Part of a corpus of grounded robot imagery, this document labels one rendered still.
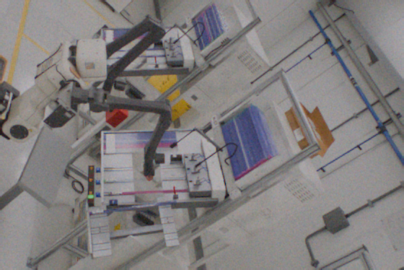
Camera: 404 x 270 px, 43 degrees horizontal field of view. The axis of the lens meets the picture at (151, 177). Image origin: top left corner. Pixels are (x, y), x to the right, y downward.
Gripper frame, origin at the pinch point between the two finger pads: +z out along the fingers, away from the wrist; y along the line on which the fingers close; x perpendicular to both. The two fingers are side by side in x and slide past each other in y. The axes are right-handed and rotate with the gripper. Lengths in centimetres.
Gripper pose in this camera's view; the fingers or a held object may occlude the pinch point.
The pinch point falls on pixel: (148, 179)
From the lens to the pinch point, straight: 319.9
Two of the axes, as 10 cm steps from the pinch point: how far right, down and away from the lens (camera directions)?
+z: 0.1, 7.0, 7.1
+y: -0.6, -7.1, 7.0
